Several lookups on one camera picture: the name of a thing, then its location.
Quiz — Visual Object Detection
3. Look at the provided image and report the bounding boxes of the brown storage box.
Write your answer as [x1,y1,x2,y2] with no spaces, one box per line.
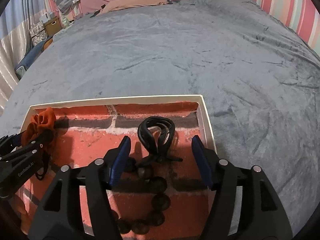
[44,17,62,37]

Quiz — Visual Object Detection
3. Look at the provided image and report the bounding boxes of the black hair tie red beads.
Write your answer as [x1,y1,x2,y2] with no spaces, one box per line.
[35,152,50,181]

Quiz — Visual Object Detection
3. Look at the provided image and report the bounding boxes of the grey velvet bed blanket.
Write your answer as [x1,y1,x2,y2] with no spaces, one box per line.
[1,0,319,233]

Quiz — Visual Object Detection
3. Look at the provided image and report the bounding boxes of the white tray brick pattern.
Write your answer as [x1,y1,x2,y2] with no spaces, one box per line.
[18,95,215,239]

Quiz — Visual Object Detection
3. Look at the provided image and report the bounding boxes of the silver satin curtain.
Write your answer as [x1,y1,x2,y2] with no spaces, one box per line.
[1,9,47,112]

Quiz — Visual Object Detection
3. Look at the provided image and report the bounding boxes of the tan pillow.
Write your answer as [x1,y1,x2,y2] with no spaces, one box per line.
[100,0,171,14]

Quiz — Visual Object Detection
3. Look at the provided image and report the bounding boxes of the black hair claw clip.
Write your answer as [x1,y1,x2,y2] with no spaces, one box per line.
[137,116,183,166]

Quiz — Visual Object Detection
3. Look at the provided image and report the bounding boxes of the patterned fabric bag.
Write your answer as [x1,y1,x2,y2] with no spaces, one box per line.
[29,21,48,46]

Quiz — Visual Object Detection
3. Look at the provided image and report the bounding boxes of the orange fabric scrunchie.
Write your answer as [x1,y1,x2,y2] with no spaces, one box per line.
[21,107,56,154]

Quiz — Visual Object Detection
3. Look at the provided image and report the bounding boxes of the blue folded cloth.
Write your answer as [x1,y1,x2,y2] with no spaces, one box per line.
[15,40,48,76]

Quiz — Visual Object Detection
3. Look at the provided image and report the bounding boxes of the person's left hand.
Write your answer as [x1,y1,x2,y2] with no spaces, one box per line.
[11,194,30,235]

